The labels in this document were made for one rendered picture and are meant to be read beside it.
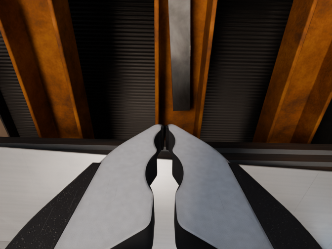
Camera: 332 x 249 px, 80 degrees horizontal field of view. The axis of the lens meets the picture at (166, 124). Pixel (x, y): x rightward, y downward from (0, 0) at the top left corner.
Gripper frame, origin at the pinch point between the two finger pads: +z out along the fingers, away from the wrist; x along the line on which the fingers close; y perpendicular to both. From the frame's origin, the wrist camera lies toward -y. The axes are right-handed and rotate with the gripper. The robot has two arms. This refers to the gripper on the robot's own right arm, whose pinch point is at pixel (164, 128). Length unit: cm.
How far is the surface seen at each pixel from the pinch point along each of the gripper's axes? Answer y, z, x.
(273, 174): 9.6, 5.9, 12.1
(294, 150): 8.3, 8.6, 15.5
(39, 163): 8.3, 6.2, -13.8
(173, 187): 11.8, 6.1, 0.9
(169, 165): 8.4, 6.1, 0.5
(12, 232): 21.2, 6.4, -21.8
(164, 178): 10.4, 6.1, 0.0
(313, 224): 18.6, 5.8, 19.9
